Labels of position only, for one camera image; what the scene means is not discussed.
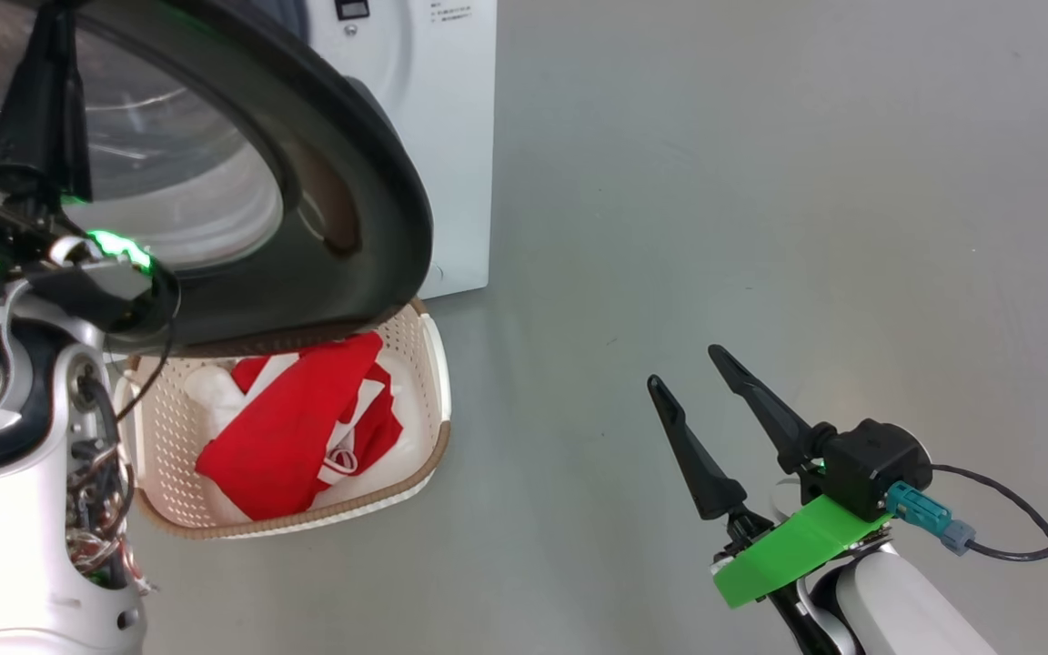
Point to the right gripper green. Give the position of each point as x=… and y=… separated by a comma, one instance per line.
x=788, y=555

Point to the dark round glass washer door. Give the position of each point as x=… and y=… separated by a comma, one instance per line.
x=369, y=182

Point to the red and white garment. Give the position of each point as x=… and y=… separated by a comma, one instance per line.
x=287, y=428

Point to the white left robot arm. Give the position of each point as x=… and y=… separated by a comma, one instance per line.
x=15, y=546

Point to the cream laundry basket brown rim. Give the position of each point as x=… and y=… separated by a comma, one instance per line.
x=169, y=455

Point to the white front-load washing machine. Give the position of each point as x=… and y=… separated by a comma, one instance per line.
x=451, y=136

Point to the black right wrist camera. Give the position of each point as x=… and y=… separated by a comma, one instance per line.
x=874, y=464

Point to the teal right camera connector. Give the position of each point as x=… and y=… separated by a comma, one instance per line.
x=924, y=518

